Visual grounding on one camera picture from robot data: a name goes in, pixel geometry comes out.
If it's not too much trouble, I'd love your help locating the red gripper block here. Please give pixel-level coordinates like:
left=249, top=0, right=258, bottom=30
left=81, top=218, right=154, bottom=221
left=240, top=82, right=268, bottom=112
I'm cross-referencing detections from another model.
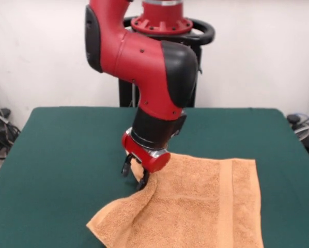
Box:
left=121, top=128, right=171, bottom=191

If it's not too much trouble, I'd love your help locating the tan terry towel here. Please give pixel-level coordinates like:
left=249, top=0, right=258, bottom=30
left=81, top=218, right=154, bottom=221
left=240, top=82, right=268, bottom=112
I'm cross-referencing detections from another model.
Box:
left=86, top=152, right=265, bottom=248

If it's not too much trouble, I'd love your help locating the dark green table cloth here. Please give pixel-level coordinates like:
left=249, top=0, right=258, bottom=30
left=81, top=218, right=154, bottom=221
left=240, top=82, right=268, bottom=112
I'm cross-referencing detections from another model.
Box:
left=0, top=107, right=309, bottom=248

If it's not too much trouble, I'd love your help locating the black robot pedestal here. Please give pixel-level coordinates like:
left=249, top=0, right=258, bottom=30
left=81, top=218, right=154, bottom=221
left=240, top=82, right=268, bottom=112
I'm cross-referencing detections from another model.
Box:
left=118, top=17, right=216, bottom=108

